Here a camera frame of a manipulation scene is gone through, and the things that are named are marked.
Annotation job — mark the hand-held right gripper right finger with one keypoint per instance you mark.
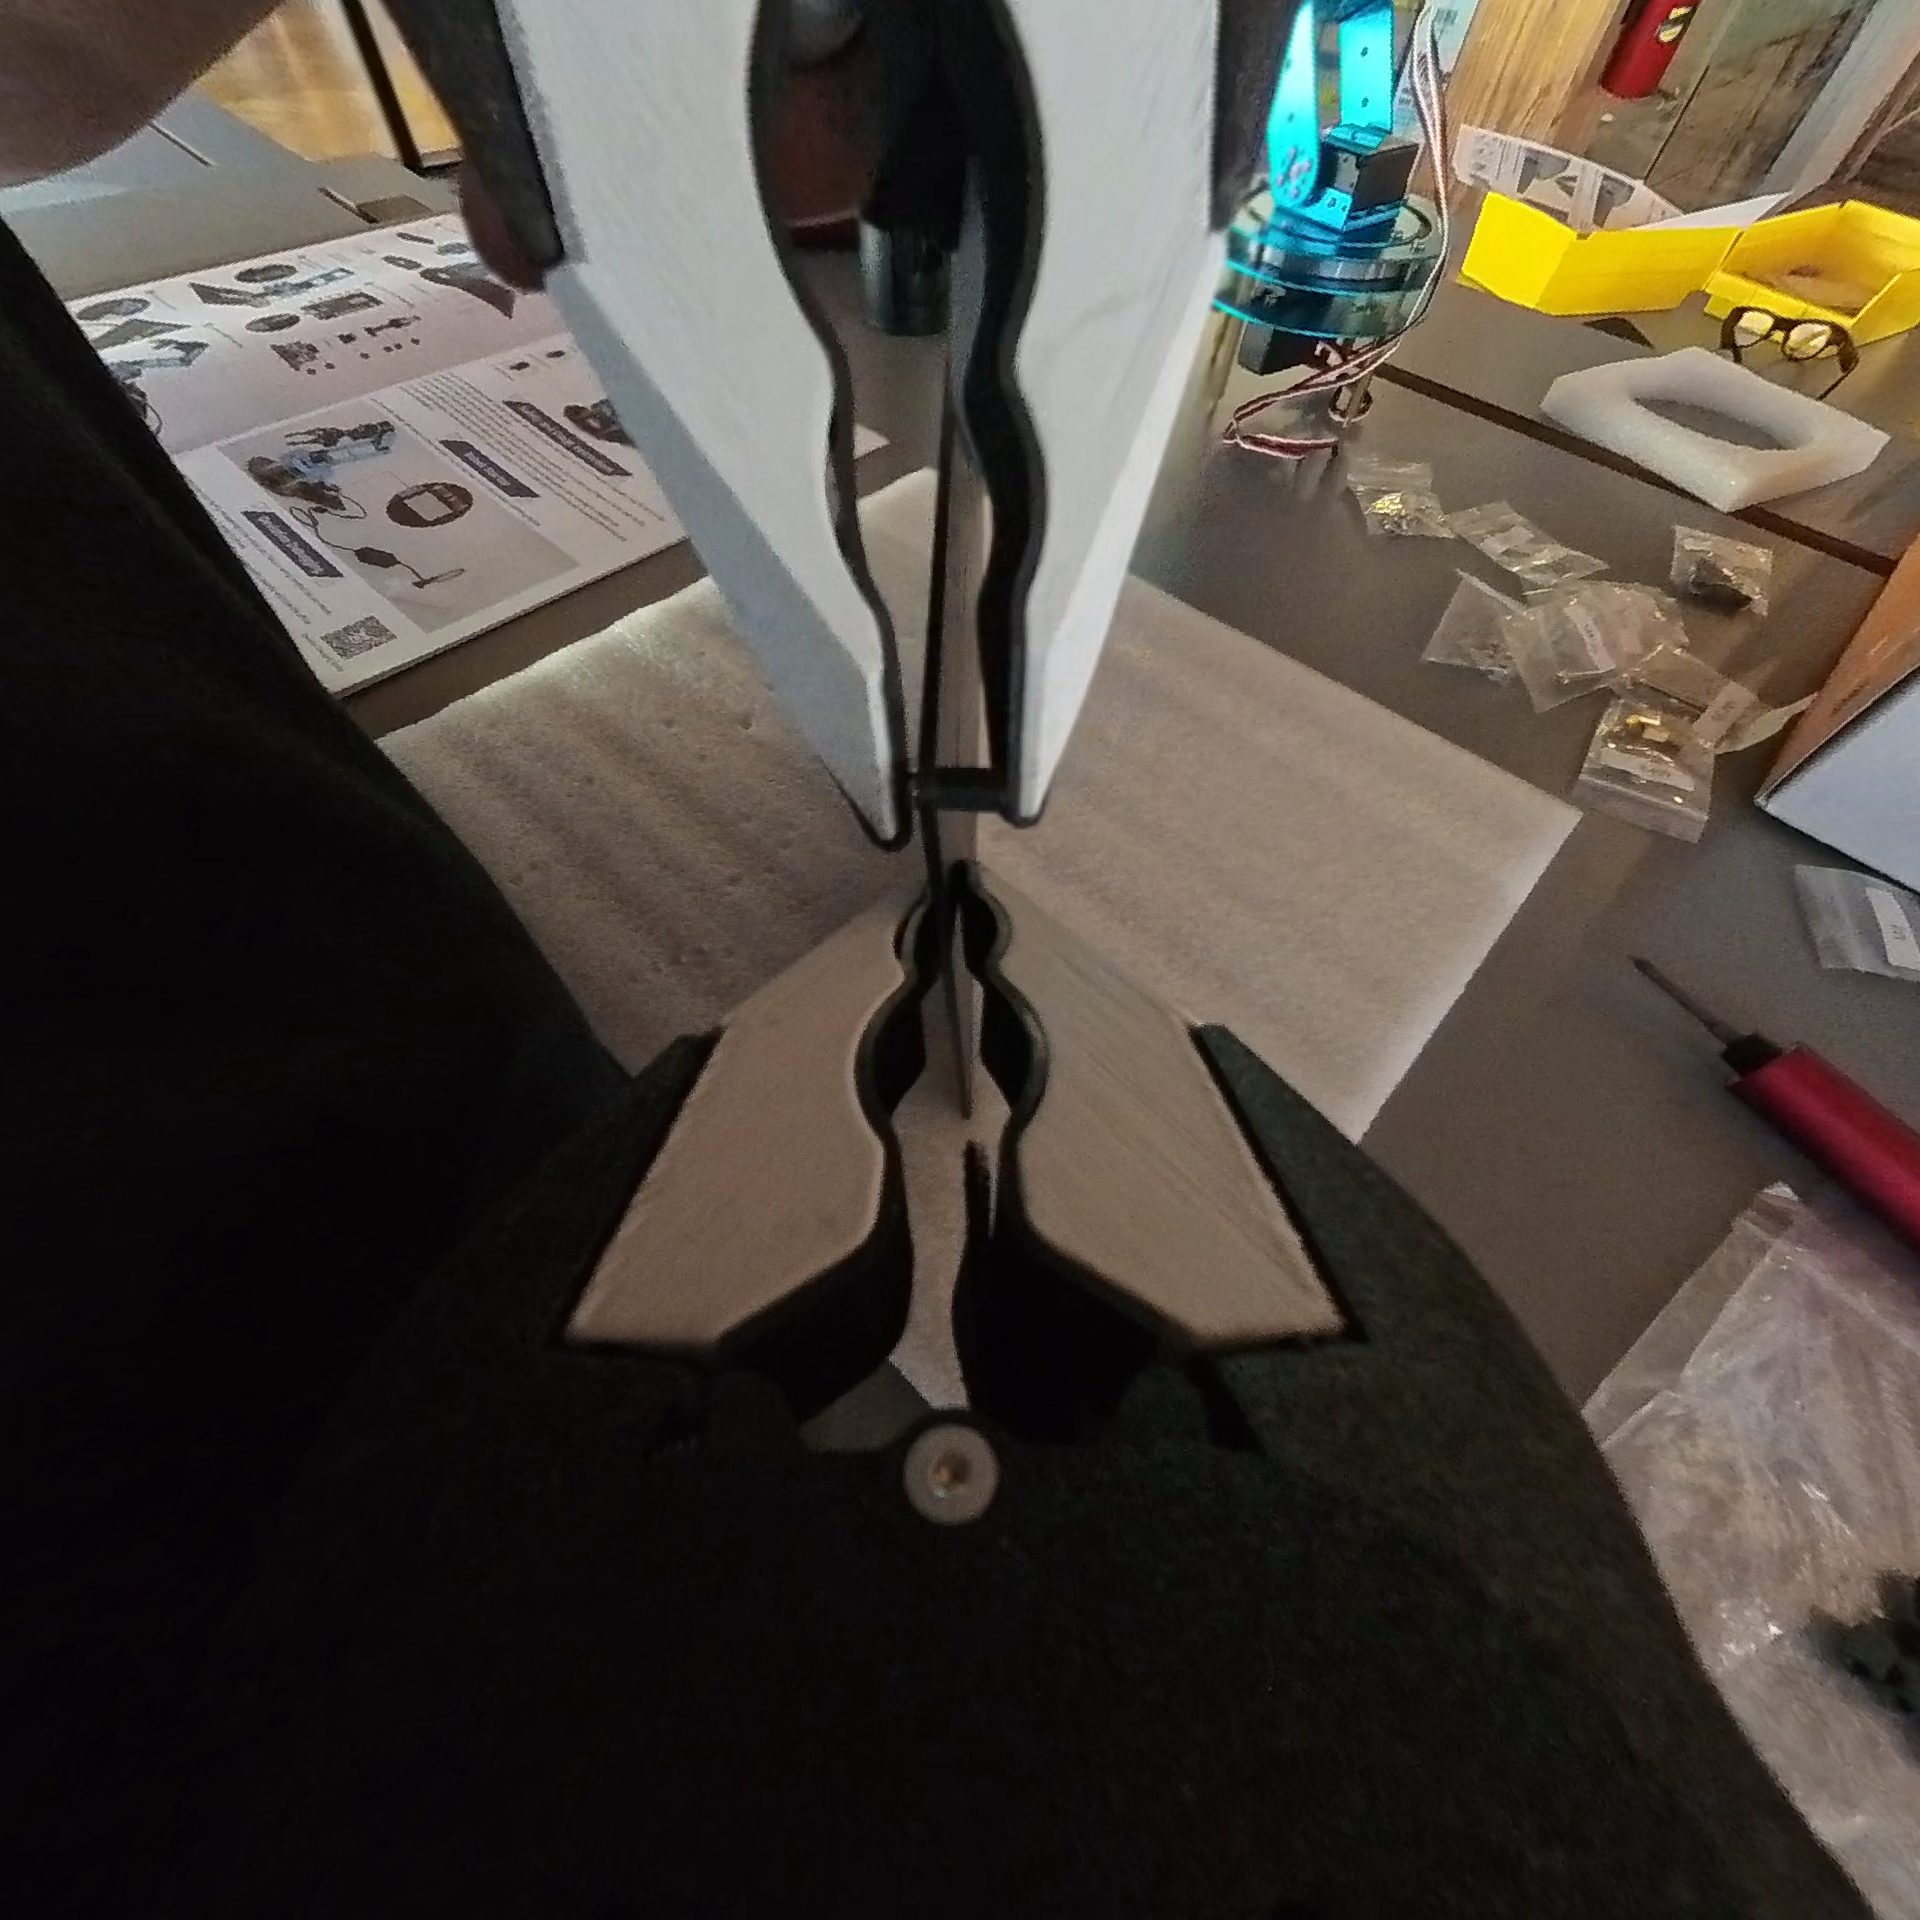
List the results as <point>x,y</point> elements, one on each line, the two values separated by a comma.
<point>1172,1184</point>

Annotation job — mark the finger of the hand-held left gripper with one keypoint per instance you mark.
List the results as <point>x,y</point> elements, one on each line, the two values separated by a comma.
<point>1126,301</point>
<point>674,301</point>

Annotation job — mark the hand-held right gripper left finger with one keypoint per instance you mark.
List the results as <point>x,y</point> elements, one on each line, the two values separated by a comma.
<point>735,1184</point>

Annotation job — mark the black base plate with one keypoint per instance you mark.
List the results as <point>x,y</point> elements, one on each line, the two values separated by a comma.
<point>964,1051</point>

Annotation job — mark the instruction booklet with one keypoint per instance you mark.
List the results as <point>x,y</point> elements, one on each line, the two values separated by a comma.
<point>452,452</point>

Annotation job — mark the cluster of screws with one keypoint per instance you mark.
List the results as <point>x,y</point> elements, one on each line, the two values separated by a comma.
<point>1868,1642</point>

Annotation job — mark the person's left forearm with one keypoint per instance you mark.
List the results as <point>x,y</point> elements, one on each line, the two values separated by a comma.
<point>119,77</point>

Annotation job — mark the blue toy robot arm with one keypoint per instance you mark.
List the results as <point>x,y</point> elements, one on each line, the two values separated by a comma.
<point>1350,91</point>

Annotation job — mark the white foam sheet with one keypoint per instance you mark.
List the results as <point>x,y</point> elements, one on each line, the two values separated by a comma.
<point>1277,869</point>

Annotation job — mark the yellow plastic bin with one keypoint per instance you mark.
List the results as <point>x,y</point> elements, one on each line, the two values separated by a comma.
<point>1560,263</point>

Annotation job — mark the white printed paper strip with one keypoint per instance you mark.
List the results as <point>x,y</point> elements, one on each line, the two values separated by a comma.
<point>1560,165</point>

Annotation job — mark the wooden pillar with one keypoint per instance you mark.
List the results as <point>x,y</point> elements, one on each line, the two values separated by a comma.
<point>1529,61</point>

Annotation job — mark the white foam insert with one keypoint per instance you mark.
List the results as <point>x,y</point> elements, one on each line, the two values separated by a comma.
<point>1605,412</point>

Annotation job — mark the person's black clothing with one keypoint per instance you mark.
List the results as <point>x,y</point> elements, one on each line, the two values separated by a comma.
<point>224,1051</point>

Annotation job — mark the pile of small screw bags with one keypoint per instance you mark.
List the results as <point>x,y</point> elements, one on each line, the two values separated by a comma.
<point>1589,630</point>

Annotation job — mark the red fire extinguisher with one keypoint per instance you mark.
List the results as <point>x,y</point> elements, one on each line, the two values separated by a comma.
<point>1652,44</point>

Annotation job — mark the large clear plastic bag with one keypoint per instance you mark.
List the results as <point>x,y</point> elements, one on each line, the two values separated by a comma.
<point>1770,1424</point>

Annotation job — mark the small bag of black parts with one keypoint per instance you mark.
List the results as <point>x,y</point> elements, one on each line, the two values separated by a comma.
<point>1718,570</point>

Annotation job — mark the black eyeglasses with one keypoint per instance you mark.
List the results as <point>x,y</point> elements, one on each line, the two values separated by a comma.
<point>1781,327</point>

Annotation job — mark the magenta electric screwdriver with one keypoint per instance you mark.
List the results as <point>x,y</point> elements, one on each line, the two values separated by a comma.
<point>1829,1119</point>

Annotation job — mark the yellow folded card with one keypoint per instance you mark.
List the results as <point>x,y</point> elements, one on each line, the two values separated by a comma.
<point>1829,240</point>

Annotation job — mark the small labelled nut bag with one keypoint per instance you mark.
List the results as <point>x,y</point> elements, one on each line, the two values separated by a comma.
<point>1852,916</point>

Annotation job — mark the orange and white cardboard box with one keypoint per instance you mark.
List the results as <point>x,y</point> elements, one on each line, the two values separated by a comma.
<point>1862,810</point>

